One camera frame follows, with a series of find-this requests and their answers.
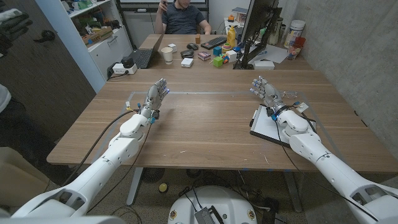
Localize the yellow squeeze bottle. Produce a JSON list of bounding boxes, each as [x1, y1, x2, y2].
[[226, 26, 237, 48]]

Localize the white paper sheet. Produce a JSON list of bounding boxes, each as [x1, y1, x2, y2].
[[248, 43, 289, 65]]

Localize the small black-framed whiteboard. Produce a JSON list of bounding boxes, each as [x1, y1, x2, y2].
[[249, 104, 317, 149]]

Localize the seated person dark shirt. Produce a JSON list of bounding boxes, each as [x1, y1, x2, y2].
[[154, 0, 212, 35]]

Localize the red plastic cup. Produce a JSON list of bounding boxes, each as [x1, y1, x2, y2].
[[287, 36, 307, 60]]

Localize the white power strip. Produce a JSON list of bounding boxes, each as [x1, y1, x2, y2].
[[112, 63, 138, 75]]

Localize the white cylindrical canister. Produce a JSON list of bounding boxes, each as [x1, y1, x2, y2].
[[284, 19, 306, 49]]

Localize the dark tall bottle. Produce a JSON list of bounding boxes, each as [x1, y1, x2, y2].
[[269, 17, 284, 46]]

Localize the white robot torso base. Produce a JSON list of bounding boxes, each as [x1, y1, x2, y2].
[[167, 185, 258, 224]]

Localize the black keyboard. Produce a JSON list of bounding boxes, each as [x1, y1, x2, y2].
[[200, 35, 228, 50]]

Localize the black round floor fan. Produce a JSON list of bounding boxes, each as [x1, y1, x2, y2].
[[141, 167, 166, 184]]

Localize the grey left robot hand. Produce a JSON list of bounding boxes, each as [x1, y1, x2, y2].
[[139, 78, 170, 121]]

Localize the flat white box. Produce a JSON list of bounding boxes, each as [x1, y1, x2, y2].
[[253, 60, 275, 70]]

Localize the standing person dark trousers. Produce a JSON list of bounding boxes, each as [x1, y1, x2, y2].
[[0, 83, 74, 186]]

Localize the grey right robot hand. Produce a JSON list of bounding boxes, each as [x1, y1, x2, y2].
[[249, 75, 289, 118]]

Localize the black laptop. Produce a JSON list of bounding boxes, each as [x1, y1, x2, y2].
[[129, 33, 165, 69]]

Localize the clear frame glasses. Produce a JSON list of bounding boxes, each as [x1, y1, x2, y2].
[[281, 90, 299, 100]]

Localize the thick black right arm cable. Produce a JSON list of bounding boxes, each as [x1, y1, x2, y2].
[[300, 111, 318, 134]]

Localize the white shelf cabinet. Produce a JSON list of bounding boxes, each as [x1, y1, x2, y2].
[[34, 0, 134, 93]]

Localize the grey electronics module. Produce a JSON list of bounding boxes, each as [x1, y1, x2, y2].
[[194, 205, 224, 224]]

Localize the black door handle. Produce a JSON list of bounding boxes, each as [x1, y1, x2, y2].
[[33, 29, 56, 44]]

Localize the black tracking glove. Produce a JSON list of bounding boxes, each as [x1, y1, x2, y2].
[[0, 8, 34, 57]]

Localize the beige bin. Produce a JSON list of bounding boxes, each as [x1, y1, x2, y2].
[[0, 146, 50, 208]]

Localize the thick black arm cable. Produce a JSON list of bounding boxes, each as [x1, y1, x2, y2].
[[60, 109, 139, 187], [300, 111, 318, 134]]

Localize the cardboard box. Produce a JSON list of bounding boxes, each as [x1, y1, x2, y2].
[[81, 26, 114, 47]]

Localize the white paper cup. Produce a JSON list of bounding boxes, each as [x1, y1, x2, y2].
[[160, 47, 174, 65]]

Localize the black computer monitor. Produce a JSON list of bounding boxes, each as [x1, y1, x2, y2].
[[241, 0, 280, 43]]

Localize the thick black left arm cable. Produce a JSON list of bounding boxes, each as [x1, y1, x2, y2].
[[60, 109, 139, 187]]

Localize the grey table leg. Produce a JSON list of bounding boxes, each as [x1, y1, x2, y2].
[[282, 170, 303, 213], [126, 167, 144, 206]]

